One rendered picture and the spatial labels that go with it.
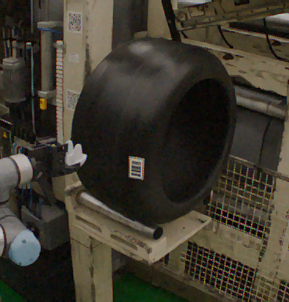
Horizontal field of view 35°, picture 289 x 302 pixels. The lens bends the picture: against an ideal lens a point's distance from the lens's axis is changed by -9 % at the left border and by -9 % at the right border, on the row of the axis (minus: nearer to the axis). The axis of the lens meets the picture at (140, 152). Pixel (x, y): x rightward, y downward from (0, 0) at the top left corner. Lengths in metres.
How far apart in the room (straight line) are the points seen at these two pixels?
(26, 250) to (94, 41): 0.85
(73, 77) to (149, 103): 0.46
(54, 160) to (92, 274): 0.94
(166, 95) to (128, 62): 0.16
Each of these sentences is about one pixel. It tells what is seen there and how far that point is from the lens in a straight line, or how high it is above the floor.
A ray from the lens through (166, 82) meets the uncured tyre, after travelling 1.33.
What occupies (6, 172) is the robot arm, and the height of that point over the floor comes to 1.28.
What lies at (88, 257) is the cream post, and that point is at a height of 0.57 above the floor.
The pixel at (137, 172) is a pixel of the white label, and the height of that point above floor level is 1.17.
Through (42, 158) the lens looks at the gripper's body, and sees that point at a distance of 1.19.
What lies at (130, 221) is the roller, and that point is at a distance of 1.59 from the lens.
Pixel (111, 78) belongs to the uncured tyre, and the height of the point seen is 1.38.
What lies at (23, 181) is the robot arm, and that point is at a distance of 1.13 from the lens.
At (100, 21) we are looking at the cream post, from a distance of 1.64.
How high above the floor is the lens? 1.78
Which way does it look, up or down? 25 degrees down
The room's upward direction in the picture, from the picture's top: 2 degrees clockwise
